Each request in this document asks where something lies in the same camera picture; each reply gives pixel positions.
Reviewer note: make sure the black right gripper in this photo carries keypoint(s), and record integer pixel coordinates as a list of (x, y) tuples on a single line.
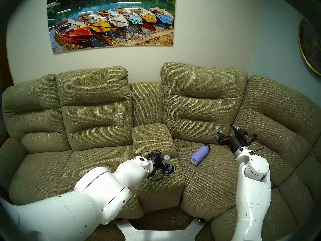
[(235, 142)]

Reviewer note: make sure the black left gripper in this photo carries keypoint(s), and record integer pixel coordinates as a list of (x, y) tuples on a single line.
[(156, 160)]

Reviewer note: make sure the clear bottle red blue label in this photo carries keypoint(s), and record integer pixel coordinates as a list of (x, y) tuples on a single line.
[(167, 157)]

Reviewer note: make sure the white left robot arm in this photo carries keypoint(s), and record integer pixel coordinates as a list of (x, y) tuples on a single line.
[(87, 195)]

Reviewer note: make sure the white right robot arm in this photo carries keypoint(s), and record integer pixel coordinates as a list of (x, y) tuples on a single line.
[(253, 205)]

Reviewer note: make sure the black round cup holder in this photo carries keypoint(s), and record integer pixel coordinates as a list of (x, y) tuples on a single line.
[(174, 170)]

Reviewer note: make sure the purple insulated bottle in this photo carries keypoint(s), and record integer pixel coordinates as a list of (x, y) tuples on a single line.
[(199, 155)]

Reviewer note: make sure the green fabric sofa console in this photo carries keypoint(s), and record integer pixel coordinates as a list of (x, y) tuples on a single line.
[(153, 135)]

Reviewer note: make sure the green fabric sectional sofa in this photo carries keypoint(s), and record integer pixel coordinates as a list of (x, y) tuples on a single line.
[(95, 89)]

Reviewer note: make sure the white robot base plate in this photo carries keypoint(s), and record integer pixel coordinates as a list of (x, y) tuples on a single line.
[(160, 236)]

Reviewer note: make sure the round dark gold-rimmed wall decor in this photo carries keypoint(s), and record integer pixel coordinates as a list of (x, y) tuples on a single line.
[(312, 44)]

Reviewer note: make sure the colourful boats wall painting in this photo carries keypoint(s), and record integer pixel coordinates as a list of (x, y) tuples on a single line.
[(107, 27)]

